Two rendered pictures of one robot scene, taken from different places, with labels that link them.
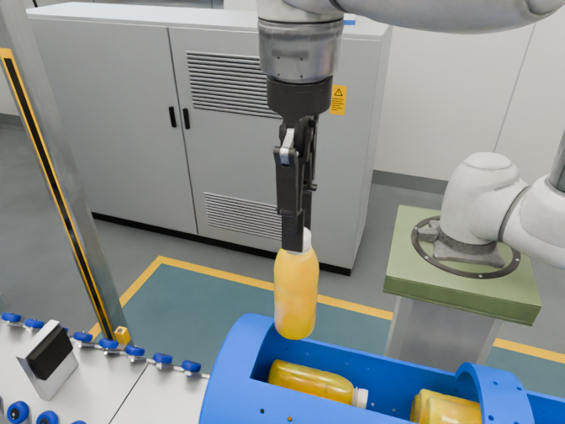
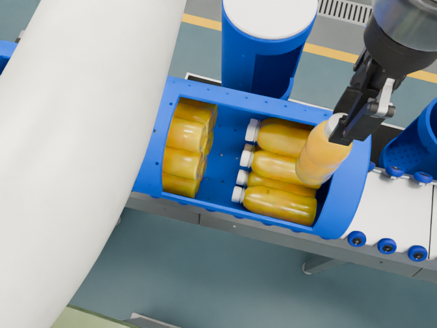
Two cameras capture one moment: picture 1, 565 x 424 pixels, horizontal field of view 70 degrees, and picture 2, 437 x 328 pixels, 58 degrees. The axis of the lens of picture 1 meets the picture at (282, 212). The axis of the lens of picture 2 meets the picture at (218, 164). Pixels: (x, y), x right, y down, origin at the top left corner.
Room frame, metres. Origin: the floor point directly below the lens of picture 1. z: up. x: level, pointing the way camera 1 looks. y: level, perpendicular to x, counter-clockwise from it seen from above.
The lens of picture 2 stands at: (0.70, -0.21, 1.95)
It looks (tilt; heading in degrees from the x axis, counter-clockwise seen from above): 70 degrees down; 178
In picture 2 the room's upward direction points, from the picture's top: 1 degrees counter-clockwise
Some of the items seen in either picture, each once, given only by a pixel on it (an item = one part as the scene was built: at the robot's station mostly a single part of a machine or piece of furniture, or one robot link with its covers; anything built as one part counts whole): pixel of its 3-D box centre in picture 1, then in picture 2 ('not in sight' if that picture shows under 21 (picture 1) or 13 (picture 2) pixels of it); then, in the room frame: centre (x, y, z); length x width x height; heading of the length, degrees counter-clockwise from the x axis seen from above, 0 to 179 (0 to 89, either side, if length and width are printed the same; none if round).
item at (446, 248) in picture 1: (458, 235); not in sight; (0.90, -0.50, 1.09); 0.22 x 0.18 x 0.06; 77
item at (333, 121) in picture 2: (297, 238); (340, 126); (0.46, -0.02, 1.43); 0.04 x 0.04 x 0.02
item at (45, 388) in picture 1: (52, 361); not in sight; (0.56, 0.52, 1.00); 0.10 x 0.04 x 0.15; 164
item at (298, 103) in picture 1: (298, 113); (396, 47); (0.46, -0.02, 1.62); 0.08 x 0.07 x 0.09; 164
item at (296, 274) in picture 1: (295, 286); (324, 151); (0.46, -0.02, 1.33); 0.07 x 0.07 x 0.18
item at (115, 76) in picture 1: (205, 137); not in sight; (2.44, 0.51, 0.72); 2.15 x 0.54 x 1.45; 71
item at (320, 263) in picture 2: not in sight; (324, 261); (0.54, 0.22, 0.31); 0.06 x 0.06 x 0.63; 74
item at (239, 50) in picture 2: not in sight; (256, 81); (-0.14, -0.02, 0.59); 0.28 x 0.28 x 0.88
